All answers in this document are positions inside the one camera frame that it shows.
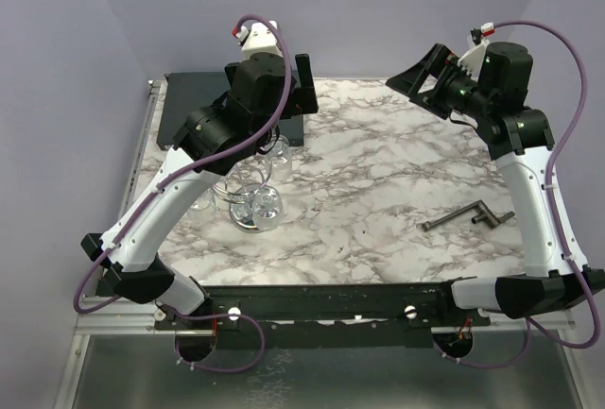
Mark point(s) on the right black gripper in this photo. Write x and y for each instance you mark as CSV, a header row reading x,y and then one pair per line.
x,y
410,80

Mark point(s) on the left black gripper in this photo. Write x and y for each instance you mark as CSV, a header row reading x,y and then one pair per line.
x,y
301,99

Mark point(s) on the clear wine glass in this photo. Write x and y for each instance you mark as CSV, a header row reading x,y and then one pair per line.
x,y
203,209
267,209
279,160

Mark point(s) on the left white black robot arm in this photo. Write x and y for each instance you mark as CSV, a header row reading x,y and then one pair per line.
x,y
242,122

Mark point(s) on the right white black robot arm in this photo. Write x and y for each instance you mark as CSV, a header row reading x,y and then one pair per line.
x,y
520,143

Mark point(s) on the dark flat rack box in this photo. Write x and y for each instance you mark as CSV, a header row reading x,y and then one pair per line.
x,y
185,92

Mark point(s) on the chrome wine glass rack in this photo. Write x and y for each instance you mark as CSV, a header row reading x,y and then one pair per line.
x,y
238,190

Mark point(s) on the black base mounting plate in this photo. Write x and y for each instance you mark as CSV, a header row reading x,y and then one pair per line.
x,y
318,316

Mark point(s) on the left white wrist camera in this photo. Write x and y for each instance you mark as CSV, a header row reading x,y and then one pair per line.
x,y
257,38

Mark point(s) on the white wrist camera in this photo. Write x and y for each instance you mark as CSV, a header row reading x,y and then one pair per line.
x,y
257,38
471,61

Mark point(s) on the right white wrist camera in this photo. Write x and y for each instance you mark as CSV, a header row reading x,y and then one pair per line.
x,y
471,61

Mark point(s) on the aluminium frame rail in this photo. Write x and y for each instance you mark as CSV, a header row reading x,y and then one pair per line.
x,y
127,318

